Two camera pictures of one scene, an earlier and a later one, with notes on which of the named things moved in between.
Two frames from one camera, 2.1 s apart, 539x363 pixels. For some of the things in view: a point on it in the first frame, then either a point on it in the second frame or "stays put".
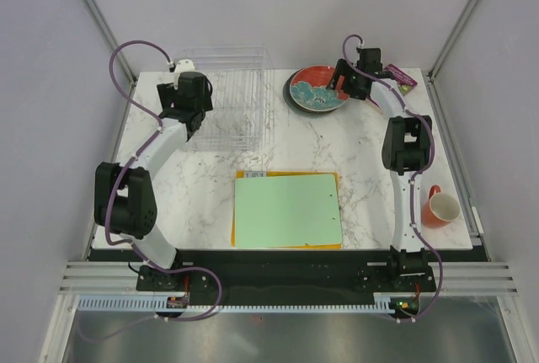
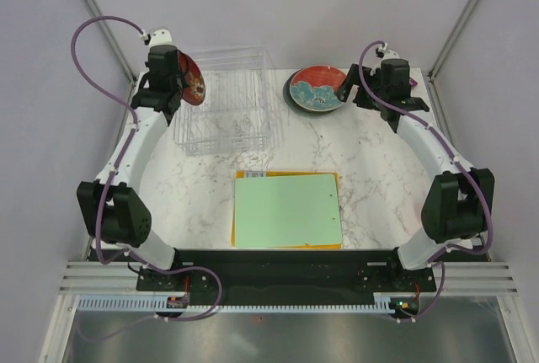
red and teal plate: x=308 y=88 stays put
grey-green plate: x=287 y=95 stays put
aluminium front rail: x=118 y=276 stays put
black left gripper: x=167 y=93 → x=182 y=79
